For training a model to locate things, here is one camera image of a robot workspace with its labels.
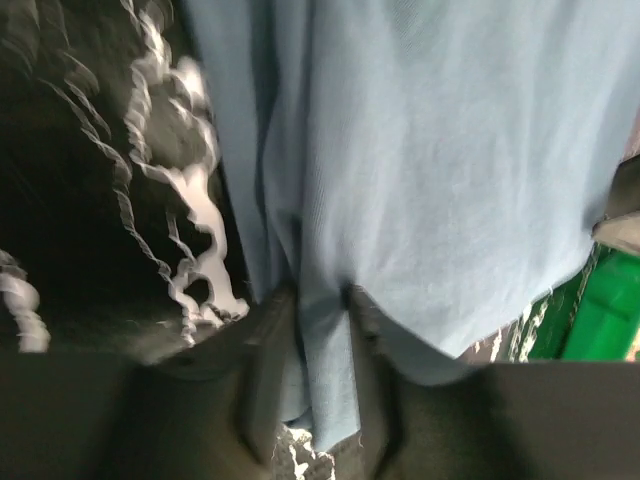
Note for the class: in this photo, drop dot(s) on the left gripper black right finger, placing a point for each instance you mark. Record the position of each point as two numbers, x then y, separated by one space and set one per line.
425 415

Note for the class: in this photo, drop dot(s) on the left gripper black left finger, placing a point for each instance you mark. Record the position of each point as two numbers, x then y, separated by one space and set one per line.
209 412

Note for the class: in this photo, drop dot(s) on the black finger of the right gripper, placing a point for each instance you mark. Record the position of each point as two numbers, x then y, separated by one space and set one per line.
619 228

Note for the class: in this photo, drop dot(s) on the blue-grey t-shirt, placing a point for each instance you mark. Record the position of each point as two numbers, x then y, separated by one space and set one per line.
452 158

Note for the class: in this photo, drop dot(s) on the green plastic bin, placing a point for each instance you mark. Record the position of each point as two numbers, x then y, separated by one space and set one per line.
592 317

